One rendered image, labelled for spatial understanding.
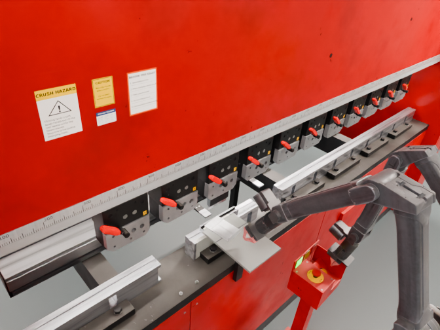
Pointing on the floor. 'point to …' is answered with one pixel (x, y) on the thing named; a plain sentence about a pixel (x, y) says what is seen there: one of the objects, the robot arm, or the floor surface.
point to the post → (234, 195)
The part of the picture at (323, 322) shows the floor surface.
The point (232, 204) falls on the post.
